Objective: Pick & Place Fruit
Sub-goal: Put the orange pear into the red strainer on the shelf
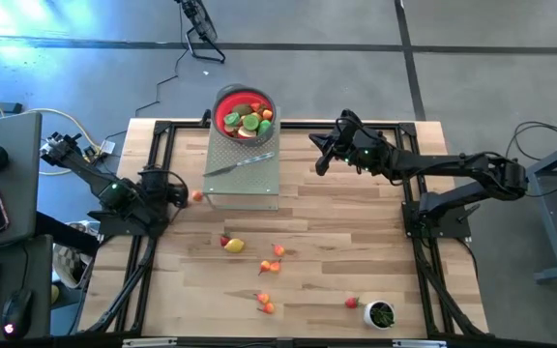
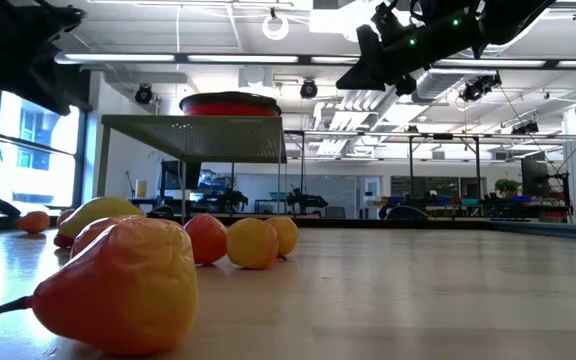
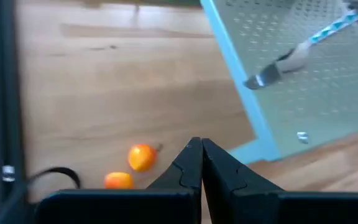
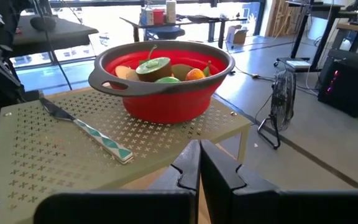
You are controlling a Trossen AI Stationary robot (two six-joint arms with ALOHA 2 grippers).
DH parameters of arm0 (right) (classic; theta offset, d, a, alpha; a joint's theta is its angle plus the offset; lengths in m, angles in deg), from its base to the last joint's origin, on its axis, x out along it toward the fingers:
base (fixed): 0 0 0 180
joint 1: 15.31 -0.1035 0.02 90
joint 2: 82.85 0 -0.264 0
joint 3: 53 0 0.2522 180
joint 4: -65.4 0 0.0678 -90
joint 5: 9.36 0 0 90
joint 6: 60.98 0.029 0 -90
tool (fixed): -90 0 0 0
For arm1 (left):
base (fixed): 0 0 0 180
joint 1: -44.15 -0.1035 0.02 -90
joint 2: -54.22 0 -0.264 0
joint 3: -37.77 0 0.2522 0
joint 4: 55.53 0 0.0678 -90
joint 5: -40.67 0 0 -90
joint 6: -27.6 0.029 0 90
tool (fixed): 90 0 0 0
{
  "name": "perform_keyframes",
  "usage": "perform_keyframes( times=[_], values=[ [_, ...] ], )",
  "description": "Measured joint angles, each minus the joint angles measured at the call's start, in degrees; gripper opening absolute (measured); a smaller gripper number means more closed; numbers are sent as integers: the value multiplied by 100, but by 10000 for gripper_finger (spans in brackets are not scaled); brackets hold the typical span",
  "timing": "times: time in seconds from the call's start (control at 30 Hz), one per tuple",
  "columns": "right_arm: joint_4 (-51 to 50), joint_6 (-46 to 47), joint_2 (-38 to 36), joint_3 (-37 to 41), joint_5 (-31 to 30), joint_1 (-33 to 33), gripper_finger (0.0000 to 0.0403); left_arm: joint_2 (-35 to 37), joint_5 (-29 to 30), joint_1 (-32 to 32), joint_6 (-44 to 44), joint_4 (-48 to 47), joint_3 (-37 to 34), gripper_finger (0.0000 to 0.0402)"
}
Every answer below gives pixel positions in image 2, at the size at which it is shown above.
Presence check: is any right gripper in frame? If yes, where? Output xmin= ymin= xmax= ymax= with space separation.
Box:
xmin=335 ymin=0 xmax=487 ymax=97

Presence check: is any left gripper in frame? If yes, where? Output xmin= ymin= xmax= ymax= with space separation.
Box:
xmin=0 ymin=0 xmax=92 ymax=117

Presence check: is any yellow toy mango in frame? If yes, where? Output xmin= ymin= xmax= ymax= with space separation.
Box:
xmin=56 ymin=195 xmax=145 ymax=240

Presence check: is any red collapsible bowl grey rim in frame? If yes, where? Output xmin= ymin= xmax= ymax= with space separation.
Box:
xmin=178 ymin=90 xmax=283 ymax=118

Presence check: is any pale green perforated metal shelf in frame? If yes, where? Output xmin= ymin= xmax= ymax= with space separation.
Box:
xmin=96 ymin=114 xmax=289 ymax=221

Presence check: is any small orange toy pear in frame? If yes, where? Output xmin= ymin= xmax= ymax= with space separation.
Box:
xmin=0 ymin=215 xmax=201 ymax=356
xmin=225 ymin=217 xmax=279 ymax=270
xmin=70 ymin=213 xmax=144 ymax=259

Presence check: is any black monitor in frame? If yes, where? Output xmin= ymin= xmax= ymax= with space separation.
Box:
xmin=160 ymin=159 xmax=203 ymax=191

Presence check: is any green potted plant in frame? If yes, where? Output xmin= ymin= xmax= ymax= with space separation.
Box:
xmin=493 ymin=177 xmax=522 ymax=199

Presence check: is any red-orange toy apple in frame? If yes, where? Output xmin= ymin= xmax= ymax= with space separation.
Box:
xmin=183 ymin=213 xmax=229 ymax=265

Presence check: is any white ring lamp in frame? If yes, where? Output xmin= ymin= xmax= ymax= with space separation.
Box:
xmin=261 ymin=13 xmax=291 ymax=42

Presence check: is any black ceiling camera cluster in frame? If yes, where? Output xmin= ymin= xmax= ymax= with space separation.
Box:
xmin=458 ymin=72 xmax=503 ymax=104

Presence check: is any black gantry frame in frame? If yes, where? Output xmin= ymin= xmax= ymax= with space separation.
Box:
xmin=406 ymin=133 xmax=483 ymax=201

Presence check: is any black aluminium table frame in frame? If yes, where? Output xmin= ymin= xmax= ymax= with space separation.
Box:
xmin=0 ymin=182 xmax=494 ymax=232

